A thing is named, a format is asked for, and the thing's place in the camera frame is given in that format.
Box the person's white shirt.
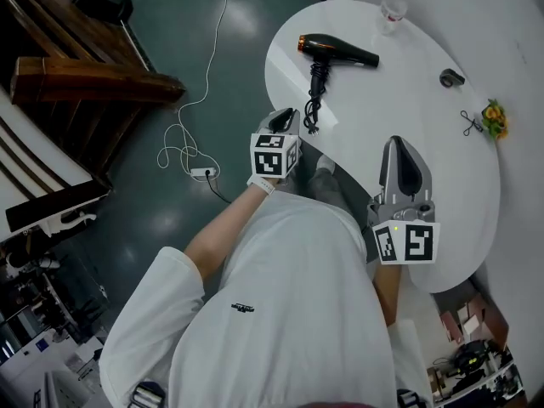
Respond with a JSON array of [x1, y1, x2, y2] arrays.
[[98, 191, 430, 408]]

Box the white carved furniture leg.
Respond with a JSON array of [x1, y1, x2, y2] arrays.
[[42, 210, 98, 237]]

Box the right strap buckle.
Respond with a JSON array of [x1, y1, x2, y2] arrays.
[[397, 388, 426, 408]]

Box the clear plastic water bottle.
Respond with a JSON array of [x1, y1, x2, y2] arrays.
[[379, 0, 409, 37]]

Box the white wristwatch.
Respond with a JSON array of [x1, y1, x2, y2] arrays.
[[246, 174, 276, 196]]

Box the person's grey trousers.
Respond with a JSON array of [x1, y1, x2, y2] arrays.
[[308, 166, 354, 216]]

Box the black eyelash curler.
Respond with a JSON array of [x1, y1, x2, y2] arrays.
[[460, 109, 485, 138]]

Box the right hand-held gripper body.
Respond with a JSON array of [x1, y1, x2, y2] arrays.
[[366, 197, 441, 266]]

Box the strap buckle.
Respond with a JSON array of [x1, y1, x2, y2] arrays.
[[131, 380, 167, 408], [397, 388, 426, 408]]

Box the pile of pink brown boards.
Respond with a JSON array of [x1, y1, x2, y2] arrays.
[[439, 293, 510, 348]]

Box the person's left forearm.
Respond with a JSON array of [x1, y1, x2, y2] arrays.
[[183, 184, 267, 282]]

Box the person's right forearm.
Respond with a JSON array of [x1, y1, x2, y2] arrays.
[[373, 263, 403, 326]]

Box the dark wooden staircase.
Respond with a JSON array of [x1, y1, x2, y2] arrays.
[[0, 0, 188, 233]]

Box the white cable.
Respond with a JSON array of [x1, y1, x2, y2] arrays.
[[156, 0, 237, 172]]

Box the black cable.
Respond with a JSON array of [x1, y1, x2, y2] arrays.
[[206, 172, 233, 206]]

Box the white oval table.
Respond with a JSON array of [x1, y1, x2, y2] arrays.
[[263, 0, 501, 295]]

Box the small black device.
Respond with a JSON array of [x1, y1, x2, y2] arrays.
[[439, 68, 467, 88]]

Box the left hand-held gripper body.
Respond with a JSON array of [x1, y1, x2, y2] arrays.
[[249, 128, 303, 180]]

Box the black hair dryer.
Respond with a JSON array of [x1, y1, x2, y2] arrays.
[[296, 32, 380, 135]]

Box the left strap buckle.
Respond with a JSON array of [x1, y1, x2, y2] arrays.
[[131, 380, 167, 408]]

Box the black round helmet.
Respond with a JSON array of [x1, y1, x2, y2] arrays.
[[452, 340, 490, 373]]

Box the yellow green flower toy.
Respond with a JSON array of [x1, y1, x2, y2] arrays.
[[481, 98, 509, 140]]

